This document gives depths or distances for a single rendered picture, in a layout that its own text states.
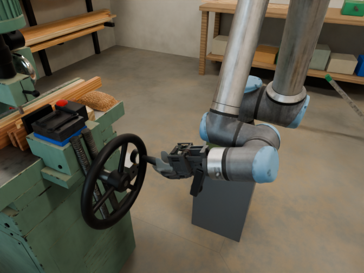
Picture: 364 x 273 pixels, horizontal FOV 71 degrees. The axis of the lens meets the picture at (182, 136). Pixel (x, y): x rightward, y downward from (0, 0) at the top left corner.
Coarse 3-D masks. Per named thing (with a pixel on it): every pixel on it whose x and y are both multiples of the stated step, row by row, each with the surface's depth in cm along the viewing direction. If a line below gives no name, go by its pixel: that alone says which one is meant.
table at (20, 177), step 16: (96, 112) 89; (112, 112) 93; (0, 160) 68; (16, 160) 68; (32, 160) 69; (0, 176) 64; (16, 176) 64; (32, 176) 68; (48, 176) 69; (64, 176) 68; (80, 176) 71; (0, 192) 61; (16, 192) 65; (0, 208) 62
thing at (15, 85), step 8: (0, 80) 70; (8, 80) 70; (16, 80) 70; (24, 80) 71; (0, 88) 70; (8, 88) 68; (16, 88) 70; (24, 88) 72; (32, 88) 74; (0, 96) 72; (8, 96) 70; (16, 96) 70; (24, 96) 72; (32, 96) 75; (8, 104) 72; (16, 104) 71
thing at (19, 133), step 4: (72, 100) 83; (20, 128) 70; (24, 128) 70; (16, 132) 68; (20, 132) 69; (24, 132) 70; (16, 136) 69; (20, 136) 70; (24, 136) 71; (20, 140) 70; (24, 140) 71; (20, 144) 70; (24, 144) 71; (28, 144) 72; (24, 148) 72
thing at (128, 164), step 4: (120, 152) 116; (128, 156) 114; (128, 160) 111; (128, 164) 109; (132, 164) 109; (136, 164) 112; (124, 168) 109; (128, 168) 108; (132, 168) 110; (136, 168) 114; (128, 172) 109; (132, 172) 111; (136, 172) 114; (132, 176) 112
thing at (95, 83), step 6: (96, 78) 103; (84, 84) 98; (90, 84) 101; (96, 84) 104; (72, 90) 94; (78, 90) 96; (84, 90) 99; (90, 90) 102; (60, 96) 90; (66, 96) 91; (72, 96) 94; (78, 96) 96; (48, 102) 86; (24, 114) 80; (12, 120) 77
